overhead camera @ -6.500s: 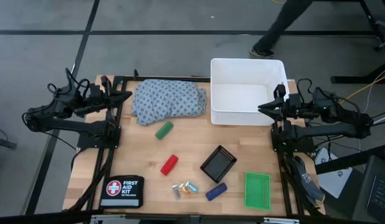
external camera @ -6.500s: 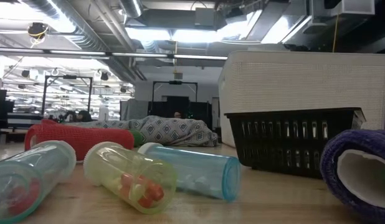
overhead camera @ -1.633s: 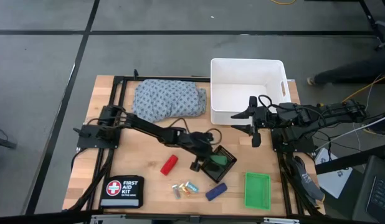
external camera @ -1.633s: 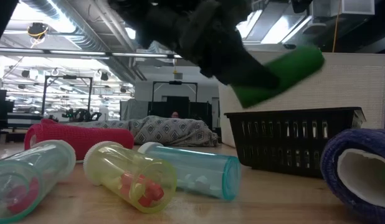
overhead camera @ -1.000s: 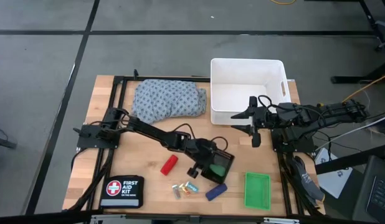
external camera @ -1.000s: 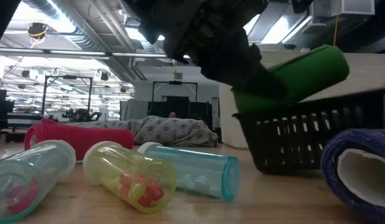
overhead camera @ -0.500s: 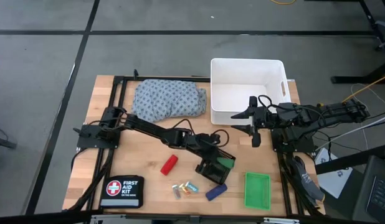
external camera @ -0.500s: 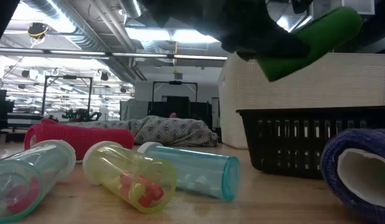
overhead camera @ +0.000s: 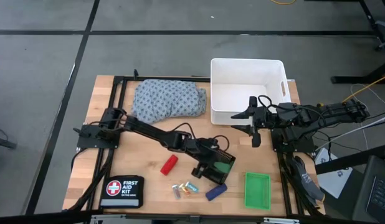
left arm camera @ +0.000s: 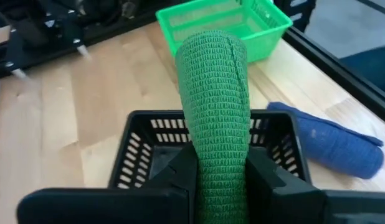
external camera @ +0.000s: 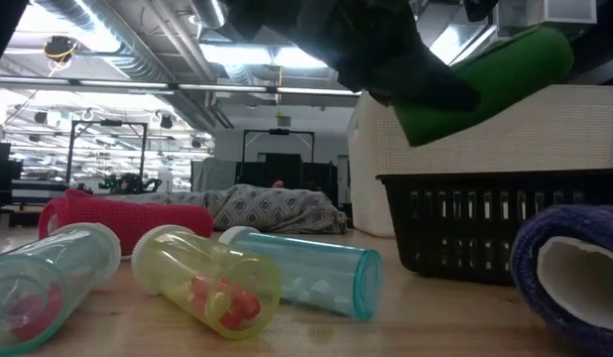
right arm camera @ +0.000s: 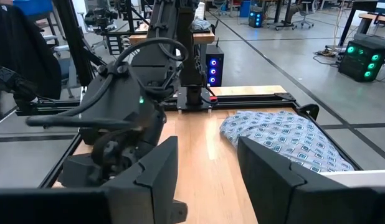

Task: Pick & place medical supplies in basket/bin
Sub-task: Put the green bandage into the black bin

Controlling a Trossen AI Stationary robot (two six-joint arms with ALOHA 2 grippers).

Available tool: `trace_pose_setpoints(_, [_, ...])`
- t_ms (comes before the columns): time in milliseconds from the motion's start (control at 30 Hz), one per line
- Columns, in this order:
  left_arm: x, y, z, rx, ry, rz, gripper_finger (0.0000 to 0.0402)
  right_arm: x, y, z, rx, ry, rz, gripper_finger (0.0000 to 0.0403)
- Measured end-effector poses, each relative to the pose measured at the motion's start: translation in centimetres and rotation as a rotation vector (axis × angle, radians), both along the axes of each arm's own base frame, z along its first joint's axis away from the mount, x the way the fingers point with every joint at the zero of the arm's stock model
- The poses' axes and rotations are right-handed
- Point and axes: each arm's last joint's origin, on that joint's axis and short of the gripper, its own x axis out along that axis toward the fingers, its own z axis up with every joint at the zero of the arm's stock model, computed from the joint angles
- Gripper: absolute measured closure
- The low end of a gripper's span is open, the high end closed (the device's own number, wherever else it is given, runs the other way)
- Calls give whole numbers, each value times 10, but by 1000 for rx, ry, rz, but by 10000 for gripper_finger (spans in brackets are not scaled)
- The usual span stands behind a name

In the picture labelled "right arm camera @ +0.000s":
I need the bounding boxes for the small computer tower blue lights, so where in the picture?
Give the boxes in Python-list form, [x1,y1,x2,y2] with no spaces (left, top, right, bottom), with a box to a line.
[248,11,264,29]

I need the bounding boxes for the blue plastic bin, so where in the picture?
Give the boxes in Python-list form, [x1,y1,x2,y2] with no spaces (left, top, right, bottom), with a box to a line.
[239,0,252,19]

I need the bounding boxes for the grey patterned hospital gown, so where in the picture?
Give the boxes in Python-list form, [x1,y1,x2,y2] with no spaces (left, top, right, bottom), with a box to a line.
[219,110,355,174]

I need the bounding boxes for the black fabric chair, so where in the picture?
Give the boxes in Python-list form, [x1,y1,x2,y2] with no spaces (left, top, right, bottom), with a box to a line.
[0,2,62,108]

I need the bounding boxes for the black computer tower green lights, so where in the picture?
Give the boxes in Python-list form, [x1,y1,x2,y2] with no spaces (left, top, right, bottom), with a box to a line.
[338,39,385,83]

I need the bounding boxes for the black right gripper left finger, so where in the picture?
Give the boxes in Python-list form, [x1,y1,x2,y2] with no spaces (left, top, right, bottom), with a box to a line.
[100,136,189,224]

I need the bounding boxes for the grey office chair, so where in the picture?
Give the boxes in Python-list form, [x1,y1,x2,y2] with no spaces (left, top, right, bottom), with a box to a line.
[292,0,315,29]

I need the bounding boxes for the black legged wooden desk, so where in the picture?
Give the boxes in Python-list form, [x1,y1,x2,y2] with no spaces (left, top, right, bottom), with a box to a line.
[338,0,385,48]

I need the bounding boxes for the black computer tower blue lights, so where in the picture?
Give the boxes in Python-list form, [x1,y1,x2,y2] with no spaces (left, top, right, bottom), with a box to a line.
[205,44,225,88]

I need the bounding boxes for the wooden workbench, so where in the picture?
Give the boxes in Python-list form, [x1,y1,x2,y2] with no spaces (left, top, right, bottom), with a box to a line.
[128,30,216,46]

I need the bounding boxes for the black table clamp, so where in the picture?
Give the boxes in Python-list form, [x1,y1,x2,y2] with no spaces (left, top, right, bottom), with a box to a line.
[297,103,320,121]

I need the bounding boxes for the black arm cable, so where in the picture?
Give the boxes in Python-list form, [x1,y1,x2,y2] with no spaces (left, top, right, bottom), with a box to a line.
[25,37,189,130]

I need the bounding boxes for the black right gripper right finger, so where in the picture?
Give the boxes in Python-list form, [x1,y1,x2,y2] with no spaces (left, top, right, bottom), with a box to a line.
[237,136,351,224]

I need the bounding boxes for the black camera rig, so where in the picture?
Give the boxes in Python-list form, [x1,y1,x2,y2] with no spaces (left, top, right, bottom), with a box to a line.
[83,7,119,35]

